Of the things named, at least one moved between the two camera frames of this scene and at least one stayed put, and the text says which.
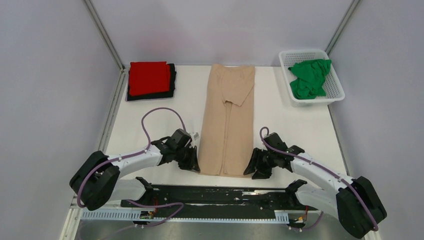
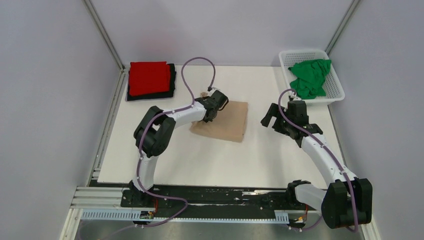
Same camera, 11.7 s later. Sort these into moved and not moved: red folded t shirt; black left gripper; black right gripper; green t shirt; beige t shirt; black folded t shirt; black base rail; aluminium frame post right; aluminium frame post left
Moved: black left gripper; black right gripper; beige t shirt
Not moved: black folded t shirt; red folded t shirt; aluminium frame post left; aluminium frame post right; black base rail; green t shirt
